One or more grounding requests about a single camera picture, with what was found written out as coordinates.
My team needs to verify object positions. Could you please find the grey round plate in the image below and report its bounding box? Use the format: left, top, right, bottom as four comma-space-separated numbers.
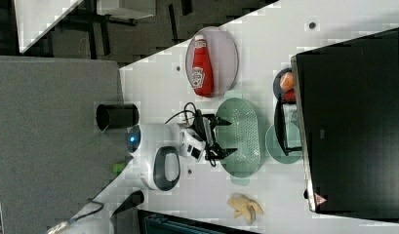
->
184, 26, 239, 98

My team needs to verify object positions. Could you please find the red ketchup bottle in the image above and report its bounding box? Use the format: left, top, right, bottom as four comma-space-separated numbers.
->
191, 34, 214, 97

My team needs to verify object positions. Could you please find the black toaster oven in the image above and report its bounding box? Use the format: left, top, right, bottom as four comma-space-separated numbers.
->
274, 27, 399, 223

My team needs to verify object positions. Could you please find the blue bowl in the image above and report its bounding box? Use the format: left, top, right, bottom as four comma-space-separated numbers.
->
273, 68, 296, 103

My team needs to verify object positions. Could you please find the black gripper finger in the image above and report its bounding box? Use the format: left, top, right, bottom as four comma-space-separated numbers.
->
210, 116, 231, 129
210, 144, 237, 160

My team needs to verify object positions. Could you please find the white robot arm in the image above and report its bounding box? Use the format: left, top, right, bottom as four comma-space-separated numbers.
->
126, 110, 236, 191

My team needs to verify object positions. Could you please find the green perforated strainer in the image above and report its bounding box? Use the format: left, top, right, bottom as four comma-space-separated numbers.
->
216, 97, 262, 186

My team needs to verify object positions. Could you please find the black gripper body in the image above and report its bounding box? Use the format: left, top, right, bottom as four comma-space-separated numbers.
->
193, 110, 219, 163

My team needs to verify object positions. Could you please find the peeled banana toy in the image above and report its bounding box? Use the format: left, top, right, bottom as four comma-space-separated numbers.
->
226, 194, 264, 225

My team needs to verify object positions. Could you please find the red toy fruit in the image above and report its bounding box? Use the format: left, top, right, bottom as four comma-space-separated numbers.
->
284, 90, 296, 101

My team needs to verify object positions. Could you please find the green mug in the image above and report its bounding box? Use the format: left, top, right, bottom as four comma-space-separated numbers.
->
265, 122, 302, 164

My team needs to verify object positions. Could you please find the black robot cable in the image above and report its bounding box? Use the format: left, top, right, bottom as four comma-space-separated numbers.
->
164, 101, 205, 126

